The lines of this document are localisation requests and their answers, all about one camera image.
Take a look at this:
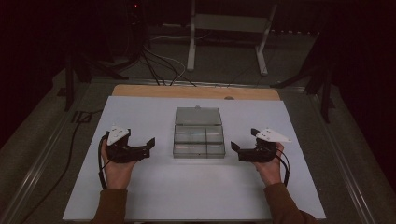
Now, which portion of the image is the metal floor rail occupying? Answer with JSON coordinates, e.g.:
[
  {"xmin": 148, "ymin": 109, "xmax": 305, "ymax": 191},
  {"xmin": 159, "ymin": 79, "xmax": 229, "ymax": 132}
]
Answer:
[
  {"xmin": 0, "ymin": 82, "xmax": 92, "ymax": 224},
  {"xmin": 309, "ymin": 91, "xmax": 376, "ymax": 224}
]

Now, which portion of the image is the person's left hand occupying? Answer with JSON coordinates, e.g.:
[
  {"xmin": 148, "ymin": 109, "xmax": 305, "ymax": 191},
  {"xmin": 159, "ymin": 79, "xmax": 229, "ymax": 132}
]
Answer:
[{"xmin": 101, "ymin": 147, "xmax": 138, "ymax": 190}]

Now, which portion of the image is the black tripod stand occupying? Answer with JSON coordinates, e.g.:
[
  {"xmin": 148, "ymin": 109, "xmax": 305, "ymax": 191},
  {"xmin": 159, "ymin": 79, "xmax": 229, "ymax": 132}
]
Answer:
[
  {"xmin": 270, "ymin": 31, "xmax": 336, "ymax": 124},
  {"xmin": 57, "ymin": 52, "xmax": 130, "ymax": 112}
]

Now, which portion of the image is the right hand-held gripper cable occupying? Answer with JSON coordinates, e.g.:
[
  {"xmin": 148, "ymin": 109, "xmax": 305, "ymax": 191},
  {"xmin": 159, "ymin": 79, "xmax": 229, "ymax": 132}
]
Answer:
[{"xmin": 275, "ymin": 148, "xmax": 291, "ymax": 188}]

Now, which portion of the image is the person's right hand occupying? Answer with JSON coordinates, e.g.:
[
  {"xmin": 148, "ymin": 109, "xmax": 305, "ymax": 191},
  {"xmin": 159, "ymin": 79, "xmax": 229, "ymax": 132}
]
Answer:
[{"xmin": 251, "ymin": 142, "xmax": 285, "ymax": 187}]

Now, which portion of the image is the white metal stand frame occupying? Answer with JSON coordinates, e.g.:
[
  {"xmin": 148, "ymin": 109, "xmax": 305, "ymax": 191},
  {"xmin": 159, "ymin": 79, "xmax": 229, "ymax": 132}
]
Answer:
[{"xmin": 186, "ymin": 0, "xmax": 278, "ymax": 77}]

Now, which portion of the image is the clear plastic compartment box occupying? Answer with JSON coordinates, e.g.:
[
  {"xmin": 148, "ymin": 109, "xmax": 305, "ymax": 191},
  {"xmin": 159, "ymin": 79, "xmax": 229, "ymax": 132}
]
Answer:
[{"xmin": 172, "ymin": 105, "xmax": 226, "ymax": 160}]

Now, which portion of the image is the hand-held gripper cable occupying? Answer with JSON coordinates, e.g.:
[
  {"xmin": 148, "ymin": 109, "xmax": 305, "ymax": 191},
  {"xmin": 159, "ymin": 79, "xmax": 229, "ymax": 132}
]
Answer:
[
  {"xmin": 97, "ymin": 133, "xmax": 110, "ymax": 190},
  {"xmin": 275, "ymin": 148, "xmax": 291, "ymax": 188}
]

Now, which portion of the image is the left hand-held gripper cable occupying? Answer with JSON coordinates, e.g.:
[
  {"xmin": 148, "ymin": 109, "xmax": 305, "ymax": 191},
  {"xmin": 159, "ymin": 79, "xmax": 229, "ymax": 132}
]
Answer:
[{"xmin": 97, "ymin": 133, "xmax": 110, "ymax": 190}]

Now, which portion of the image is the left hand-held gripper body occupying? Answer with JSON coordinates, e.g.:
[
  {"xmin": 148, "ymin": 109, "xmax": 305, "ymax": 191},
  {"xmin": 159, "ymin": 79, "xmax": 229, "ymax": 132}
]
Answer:
[{"xmin": 106, "ymin": 125, "xmax": 152, "ymax": 164}]

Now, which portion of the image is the long black floor cable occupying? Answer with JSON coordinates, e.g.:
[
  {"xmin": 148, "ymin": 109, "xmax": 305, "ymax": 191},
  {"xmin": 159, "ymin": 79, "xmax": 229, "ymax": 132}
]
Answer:
[{"xmin": 20, "ymin": 108, "xmax": 104, "ymax": 224}]

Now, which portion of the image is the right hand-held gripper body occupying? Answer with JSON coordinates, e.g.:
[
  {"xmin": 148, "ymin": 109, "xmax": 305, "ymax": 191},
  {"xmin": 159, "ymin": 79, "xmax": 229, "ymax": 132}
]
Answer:
[{"xmin": 237, "ymin": 128, "xmax": 292, "ymax": 163}]

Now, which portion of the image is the white table mat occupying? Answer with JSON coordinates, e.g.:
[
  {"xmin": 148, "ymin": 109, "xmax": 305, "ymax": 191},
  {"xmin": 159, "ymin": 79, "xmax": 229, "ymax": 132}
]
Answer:
[{"xmin": 62, "ymin": 95, "xmax": 327, "ymax": 222}]

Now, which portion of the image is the dark equipment rack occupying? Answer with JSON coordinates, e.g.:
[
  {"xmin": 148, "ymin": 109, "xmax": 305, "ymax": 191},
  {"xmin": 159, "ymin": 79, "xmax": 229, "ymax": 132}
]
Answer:
[{"xmin": 106, "ymin": 0, "xmax": 149, "ymax": 63}]

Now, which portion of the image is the white floor cable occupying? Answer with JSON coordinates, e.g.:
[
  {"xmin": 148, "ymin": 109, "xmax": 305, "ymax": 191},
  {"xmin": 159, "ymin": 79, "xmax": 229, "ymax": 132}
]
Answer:
[{"xmin": 148, "ymin": 35, "xmax": 187, "ymax": 82}]

